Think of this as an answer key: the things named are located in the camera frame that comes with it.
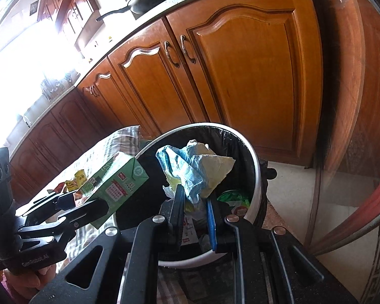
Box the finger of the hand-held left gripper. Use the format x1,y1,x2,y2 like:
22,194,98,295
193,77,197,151
17,198,110,239
15,193,76,220

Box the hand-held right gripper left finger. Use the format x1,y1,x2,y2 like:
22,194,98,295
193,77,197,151
28,184,186,304

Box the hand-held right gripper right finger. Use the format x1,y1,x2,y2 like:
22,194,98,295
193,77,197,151
206,196,358,304

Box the red and white carton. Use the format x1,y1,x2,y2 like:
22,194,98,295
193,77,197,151
182,209,210,248

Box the green snack packet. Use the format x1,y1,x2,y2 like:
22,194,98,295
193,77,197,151
217,190,252,216

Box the green drink carton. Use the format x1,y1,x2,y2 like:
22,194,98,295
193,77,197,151
78,151,150,229

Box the blue and white paper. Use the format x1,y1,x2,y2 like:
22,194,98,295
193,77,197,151
156,139,236,205

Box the white round waste bin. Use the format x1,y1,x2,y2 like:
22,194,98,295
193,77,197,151
114,122,270,268

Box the person's left hand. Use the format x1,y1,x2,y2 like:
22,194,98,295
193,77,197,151
0,261,59,303

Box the yellow snack packet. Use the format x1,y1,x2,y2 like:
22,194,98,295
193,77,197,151
65,169,89,193

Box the plaid tablecloth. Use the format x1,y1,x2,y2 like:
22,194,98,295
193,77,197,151
16,125,191,304

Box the black bin liner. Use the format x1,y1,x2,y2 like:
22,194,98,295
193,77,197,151
136,126,277,229

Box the utensil rack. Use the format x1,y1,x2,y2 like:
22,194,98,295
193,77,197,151
40,70,80,102

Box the wooden base cabinet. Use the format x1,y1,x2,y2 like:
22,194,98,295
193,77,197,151
6,0,324,203

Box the window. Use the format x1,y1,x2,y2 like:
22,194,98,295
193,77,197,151
0,0,83,153

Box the wooden framed glass door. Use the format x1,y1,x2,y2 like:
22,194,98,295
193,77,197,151
304,0,380,304

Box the wooden wall cabinet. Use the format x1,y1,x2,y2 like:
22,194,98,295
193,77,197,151
36,0,105,51

